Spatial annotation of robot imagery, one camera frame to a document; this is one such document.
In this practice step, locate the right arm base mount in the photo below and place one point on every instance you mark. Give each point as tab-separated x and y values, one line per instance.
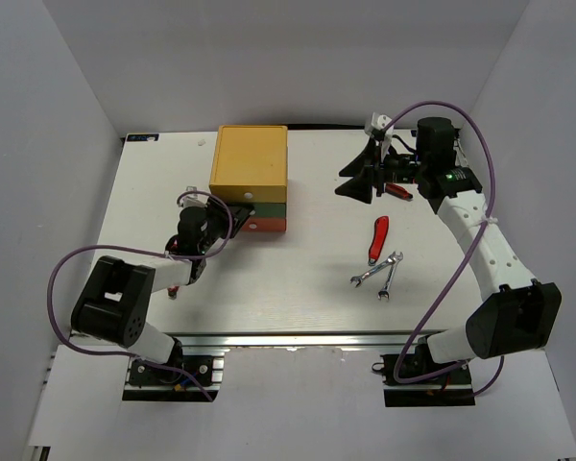
449	390

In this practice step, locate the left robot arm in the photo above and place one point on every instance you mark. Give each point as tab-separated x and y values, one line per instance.
115	300

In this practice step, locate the aluminium right side rail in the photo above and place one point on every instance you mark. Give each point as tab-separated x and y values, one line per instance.
461	159

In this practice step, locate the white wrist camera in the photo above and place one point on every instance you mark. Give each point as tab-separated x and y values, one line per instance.
379	127
190	197

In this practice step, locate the yellow drawer cabinet shell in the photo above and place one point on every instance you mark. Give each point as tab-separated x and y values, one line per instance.
250	156

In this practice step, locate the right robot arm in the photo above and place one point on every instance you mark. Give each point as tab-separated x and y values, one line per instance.
517	312

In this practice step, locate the red utility knife top right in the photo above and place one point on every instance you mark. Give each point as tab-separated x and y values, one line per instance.
398	191

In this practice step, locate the red bottom drawer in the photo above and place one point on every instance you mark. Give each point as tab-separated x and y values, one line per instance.
263	224

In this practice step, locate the red utility knife centre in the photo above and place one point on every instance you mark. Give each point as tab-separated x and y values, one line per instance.
380	232

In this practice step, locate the aluminium front rail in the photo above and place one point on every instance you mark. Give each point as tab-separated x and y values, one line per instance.
350	341

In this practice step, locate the red utility knife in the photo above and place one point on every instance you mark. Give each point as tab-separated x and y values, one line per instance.
380	232
173	292
398	191

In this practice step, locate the left blue table sticker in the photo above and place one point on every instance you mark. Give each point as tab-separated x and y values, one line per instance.
142	137

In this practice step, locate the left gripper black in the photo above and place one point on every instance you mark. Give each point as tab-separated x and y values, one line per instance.
241	213

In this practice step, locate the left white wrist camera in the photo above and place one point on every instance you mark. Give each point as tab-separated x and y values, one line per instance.
190	197

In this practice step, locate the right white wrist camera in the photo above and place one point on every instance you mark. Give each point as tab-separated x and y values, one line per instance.
379	127

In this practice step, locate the silver wrench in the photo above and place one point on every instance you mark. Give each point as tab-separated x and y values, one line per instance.
389	263
384	292

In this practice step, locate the red utility knife left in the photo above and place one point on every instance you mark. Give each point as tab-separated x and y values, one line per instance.
173	292

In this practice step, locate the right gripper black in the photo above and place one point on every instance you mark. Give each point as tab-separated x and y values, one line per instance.
365	163

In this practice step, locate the yellow top drawer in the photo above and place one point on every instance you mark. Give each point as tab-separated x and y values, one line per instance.
250	193

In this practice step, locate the aluminium rail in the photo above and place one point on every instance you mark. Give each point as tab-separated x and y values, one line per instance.
461	159
350	341

